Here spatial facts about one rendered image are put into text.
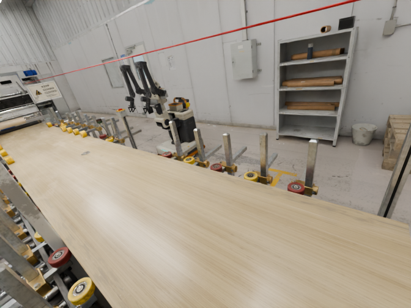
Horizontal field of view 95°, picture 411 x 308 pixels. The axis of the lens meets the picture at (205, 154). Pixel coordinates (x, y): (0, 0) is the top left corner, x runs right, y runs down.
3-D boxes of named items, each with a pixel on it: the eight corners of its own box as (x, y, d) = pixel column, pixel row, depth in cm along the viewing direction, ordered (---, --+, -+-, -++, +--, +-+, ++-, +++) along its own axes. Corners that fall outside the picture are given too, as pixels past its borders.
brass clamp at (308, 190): (292, 184, 113) (293, 177, 110) (318, 190, 104) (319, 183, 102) (289, 190, 109) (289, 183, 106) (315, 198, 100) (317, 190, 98)
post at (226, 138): (232, 189, 146) (224, 131, 123) (236, 190, 143) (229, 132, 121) (230, 191, 143) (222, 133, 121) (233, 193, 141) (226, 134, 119)
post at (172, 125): (184, 169, 173) (171, 120, 151) (187, 170, 171) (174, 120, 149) (181, 172, 171) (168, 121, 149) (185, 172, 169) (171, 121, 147)
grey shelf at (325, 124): (284, 130, 370) (287, 40, 298) (339, 135, 316) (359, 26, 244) (276, 139, 341) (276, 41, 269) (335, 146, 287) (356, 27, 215)
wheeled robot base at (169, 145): (183, 142, 391) (181, 131, 379) (206, 148, 350) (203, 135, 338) (157, 157, 350) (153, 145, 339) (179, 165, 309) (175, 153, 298)
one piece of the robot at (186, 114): (181, 138, 377) (170, 96, 338) (200, 143, 342) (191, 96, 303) (167, 145, 357) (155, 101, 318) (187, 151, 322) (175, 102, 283)
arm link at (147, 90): (142, 61, 233) (137, 62, 240) (137, 62, 230) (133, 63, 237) (153, 96, 254) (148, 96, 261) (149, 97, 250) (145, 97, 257)
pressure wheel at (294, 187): (304, 200, 102) (306, 183, 96) (301, 210, 96) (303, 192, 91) (288, 196, 106) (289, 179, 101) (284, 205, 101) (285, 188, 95)
